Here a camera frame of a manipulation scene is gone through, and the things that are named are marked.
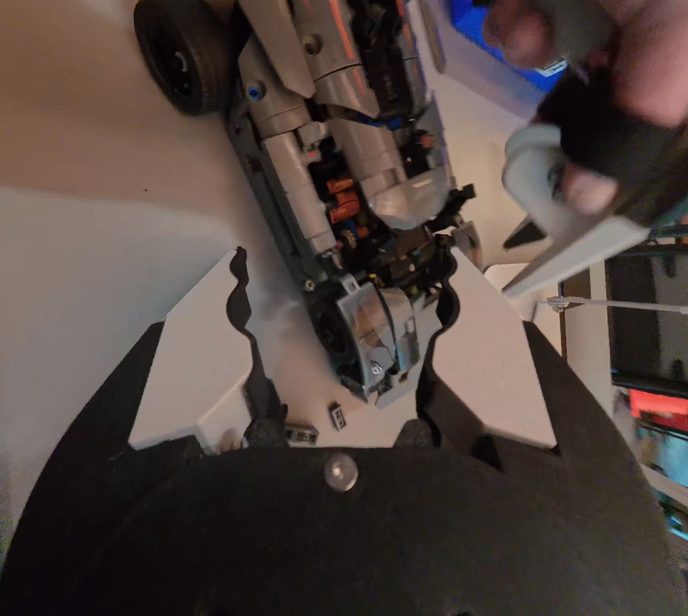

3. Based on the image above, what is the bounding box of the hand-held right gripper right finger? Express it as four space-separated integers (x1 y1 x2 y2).
415 237 558 456

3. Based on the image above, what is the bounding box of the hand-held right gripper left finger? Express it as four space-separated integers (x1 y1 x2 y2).
128 245 288 451

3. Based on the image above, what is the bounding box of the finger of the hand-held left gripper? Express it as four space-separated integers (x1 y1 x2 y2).
501 215 652 298
503 217 549 251

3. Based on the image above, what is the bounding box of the grey toy car model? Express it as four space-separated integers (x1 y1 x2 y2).
133 0 484 410

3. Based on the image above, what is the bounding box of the person's left hand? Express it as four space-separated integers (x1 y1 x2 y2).
483 0 688 216

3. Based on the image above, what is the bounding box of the white book stand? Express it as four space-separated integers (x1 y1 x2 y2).
484 261 688 359

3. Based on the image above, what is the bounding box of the blue plastic bin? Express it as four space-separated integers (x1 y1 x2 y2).
445 0 550 91

